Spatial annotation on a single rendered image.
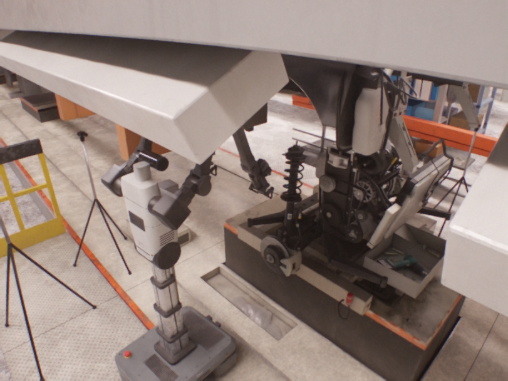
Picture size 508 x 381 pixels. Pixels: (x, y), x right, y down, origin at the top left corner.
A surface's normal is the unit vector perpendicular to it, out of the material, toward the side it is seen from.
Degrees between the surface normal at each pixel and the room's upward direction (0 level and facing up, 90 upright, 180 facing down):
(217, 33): 90
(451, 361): 0
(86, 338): 0
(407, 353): 90
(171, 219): 90
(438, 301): 0
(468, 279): 117
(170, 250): 90
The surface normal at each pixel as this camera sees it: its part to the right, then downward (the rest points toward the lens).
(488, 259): -0.65, 0.69
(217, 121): 0.69, 0.34
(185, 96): -0.32, -0.64
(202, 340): 0.00, -0.88
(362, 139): -0.70, 0.48
